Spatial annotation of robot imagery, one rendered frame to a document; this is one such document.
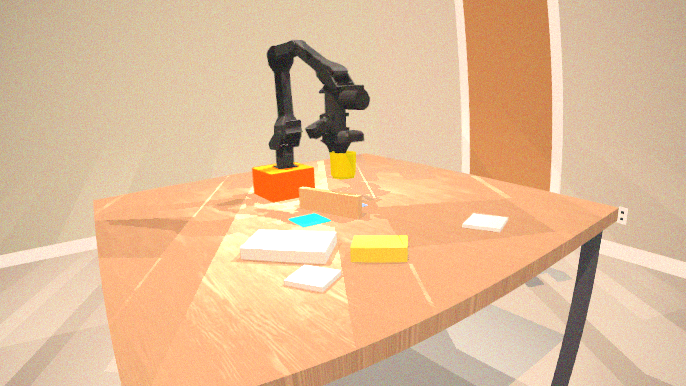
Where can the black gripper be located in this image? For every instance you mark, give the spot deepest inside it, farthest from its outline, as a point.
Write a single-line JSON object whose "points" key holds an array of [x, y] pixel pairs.
{"points": [[340, 140]]}

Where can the yellow rectangular block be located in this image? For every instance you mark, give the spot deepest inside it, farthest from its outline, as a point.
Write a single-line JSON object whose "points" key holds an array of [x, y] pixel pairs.
{"points": [[379, 249]]}

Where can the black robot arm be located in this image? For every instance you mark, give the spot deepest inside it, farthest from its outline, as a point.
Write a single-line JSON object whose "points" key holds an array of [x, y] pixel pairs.
{"points": [[340, 93]]}

